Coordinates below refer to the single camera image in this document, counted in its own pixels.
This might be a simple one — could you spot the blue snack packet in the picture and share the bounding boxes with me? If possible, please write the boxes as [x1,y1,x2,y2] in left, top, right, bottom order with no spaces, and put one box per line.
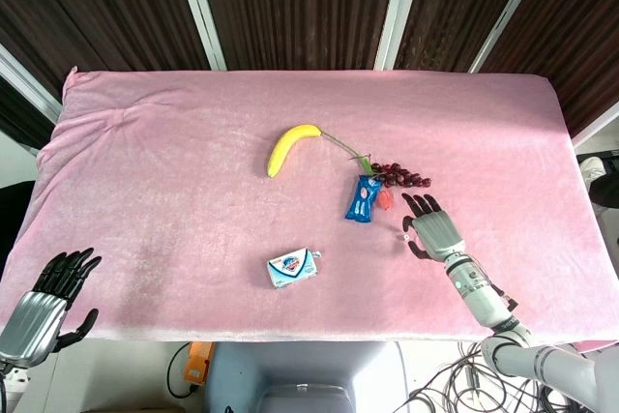
[343,174,382,223]

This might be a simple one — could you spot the white blue soap box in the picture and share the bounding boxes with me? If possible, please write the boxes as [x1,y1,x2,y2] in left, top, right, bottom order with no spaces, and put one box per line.
[266,247,322,290]

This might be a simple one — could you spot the grey robot base column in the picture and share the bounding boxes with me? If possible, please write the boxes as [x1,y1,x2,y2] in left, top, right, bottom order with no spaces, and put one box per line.
[208,340,408,413]

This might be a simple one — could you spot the orange power strip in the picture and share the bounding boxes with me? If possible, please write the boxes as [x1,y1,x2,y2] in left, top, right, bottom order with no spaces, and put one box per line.
[184,340,215,383]

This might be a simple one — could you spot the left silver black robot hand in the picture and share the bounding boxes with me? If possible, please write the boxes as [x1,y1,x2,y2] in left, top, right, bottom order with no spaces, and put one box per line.
[0,247,103,369]

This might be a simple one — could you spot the white shoe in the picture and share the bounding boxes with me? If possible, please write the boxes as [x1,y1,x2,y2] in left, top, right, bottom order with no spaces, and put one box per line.
[577,153,611,192]

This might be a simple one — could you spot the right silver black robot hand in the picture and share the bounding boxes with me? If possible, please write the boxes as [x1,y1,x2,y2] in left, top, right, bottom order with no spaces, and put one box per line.
[400,192,466,264]

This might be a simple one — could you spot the black power cable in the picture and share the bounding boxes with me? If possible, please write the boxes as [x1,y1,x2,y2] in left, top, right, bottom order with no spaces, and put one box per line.
[166,342,200,399]

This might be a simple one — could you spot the pink fleece table cloth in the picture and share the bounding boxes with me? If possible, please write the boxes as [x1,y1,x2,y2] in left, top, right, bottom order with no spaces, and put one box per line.
[0,66,619,355]

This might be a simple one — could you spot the yellow banana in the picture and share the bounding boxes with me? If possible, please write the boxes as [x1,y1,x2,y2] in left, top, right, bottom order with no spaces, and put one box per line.
[267,124,323,179]

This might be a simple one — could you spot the dark red grape bunch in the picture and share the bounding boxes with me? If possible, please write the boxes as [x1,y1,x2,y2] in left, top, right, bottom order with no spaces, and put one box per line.
[320,129,432,191]

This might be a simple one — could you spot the tangled black cables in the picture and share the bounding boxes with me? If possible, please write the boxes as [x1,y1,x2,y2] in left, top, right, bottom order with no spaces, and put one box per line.
[394,340,599,413]

